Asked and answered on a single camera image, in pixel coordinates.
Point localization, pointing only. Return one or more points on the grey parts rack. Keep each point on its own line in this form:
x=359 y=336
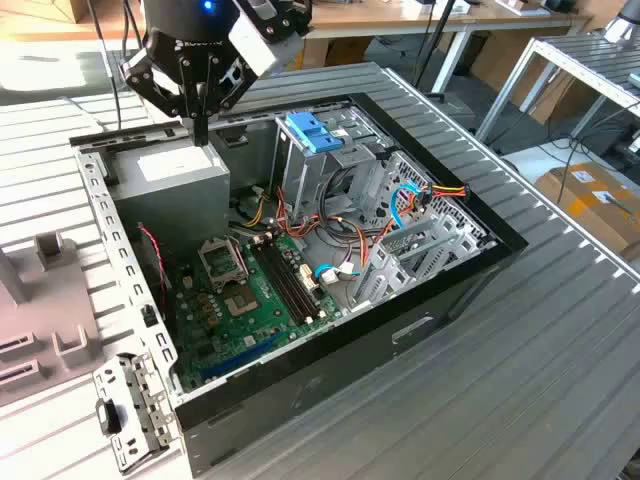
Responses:
x=60 y=300

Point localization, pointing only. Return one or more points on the black camera bracket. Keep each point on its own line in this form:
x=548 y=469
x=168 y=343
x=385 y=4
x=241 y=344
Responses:
x=280 y=15

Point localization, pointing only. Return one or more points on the green motherboard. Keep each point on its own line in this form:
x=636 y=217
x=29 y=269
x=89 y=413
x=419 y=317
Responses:
x=270 y=305

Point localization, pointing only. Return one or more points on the grey power supply unit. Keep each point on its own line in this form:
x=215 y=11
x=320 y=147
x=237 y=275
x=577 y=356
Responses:
x=170 y=200

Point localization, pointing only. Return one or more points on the black floor device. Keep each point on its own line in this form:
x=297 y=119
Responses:
x=620 y=145

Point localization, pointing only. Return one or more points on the CPU socket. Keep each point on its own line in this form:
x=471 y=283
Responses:
x=240 y=302

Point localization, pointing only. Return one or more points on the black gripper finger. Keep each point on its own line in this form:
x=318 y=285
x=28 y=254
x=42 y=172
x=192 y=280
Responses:
x=142 y=70
x=235 y=75

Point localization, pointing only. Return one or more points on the silver metal disk bay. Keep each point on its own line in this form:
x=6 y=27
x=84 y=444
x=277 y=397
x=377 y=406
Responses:
x=382 y=260

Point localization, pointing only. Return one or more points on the white box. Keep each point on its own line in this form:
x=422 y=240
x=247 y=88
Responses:
x=415 y=6

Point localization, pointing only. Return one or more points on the large brown cardboard box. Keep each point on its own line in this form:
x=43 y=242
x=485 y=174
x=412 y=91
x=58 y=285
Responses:
x=492 y=55

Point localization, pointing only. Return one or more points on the grey metal drive cage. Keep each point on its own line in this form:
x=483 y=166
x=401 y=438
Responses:
x=305 y=175

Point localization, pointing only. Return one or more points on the white frame slat table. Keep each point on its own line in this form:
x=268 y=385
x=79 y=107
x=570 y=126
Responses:
x=575 y=55

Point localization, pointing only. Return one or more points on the wooden desk white frame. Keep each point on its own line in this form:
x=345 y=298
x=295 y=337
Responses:
x=50 y=25
x=500 y=21

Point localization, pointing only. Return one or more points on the blue expansion slot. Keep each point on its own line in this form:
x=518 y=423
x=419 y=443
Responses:
x=240 y=357

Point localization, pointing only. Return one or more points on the labelled cardboard box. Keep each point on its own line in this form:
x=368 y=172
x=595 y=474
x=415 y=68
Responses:
x=590 y=220

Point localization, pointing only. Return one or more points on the small black case switch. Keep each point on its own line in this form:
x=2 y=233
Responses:
x=149 y=316

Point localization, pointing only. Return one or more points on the blue plastic drive latch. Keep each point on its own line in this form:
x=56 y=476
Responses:
x=310 y=130

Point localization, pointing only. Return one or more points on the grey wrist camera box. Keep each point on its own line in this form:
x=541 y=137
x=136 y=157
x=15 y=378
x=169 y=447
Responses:
x=260 y=45

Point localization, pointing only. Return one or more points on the black open PC case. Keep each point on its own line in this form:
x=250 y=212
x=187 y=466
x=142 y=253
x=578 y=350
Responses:
x=325 y=380

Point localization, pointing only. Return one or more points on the black RAM slot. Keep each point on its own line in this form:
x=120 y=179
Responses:
x=274 y=280
x=282 y=280
x=290 y=280
x=298 y=280

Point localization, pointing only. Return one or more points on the cardboard box on desk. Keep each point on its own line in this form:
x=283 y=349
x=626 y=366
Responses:
x=82 y=10

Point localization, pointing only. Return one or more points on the black tripod pole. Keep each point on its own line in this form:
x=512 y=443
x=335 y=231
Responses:
x=435 y=42

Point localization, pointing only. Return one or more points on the black plastic latch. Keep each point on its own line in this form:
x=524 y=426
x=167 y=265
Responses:
x=107 y=417

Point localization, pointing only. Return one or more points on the silver slot bracket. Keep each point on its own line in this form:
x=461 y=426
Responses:
x=116 y=369

